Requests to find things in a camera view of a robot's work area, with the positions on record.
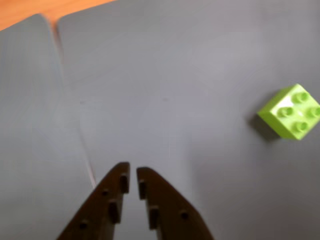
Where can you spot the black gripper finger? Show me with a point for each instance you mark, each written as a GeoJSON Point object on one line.
{"type": "Point", "coordinates": [172, 212]}
{"type": "Point", "coordinates": [100, 207]}

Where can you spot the green lego block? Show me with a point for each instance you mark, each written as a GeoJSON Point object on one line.
{"type": "Point", "coordinates": [287, 117]}

